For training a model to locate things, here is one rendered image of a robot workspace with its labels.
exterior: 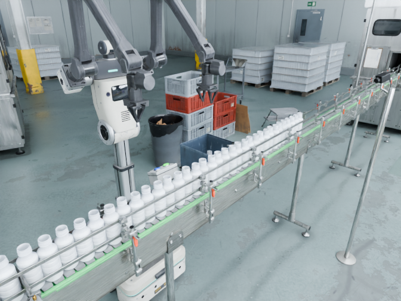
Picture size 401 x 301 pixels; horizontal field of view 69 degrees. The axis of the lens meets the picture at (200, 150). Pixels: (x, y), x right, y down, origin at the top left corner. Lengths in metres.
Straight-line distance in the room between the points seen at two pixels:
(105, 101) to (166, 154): 2.12
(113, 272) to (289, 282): 1.54
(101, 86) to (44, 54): 9.03
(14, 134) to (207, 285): 3.50
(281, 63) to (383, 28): 3.03
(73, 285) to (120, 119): 0.94
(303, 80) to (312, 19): 4.48
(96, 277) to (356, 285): 1.96
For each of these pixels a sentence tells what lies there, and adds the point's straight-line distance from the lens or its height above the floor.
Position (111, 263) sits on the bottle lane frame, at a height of 0.96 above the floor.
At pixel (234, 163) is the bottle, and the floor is 1.07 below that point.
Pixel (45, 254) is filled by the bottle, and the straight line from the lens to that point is 1.10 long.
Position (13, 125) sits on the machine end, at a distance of 4.81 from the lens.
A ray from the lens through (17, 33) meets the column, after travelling 8.77.
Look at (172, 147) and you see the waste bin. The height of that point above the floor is 0.32.
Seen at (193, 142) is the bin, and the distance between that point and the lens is 2.28.
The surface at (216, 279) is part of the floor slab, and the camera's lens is 2.42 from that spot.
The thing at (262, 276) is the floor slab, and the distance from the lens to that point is 2.49.
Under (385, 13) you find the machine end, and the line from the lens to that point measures 5.74.
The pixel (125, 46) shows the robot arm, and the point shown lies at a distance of 1.24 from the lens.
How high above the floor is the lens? 1.81
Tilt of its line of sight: 24 degrees down
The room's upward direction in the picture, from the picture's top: straight up
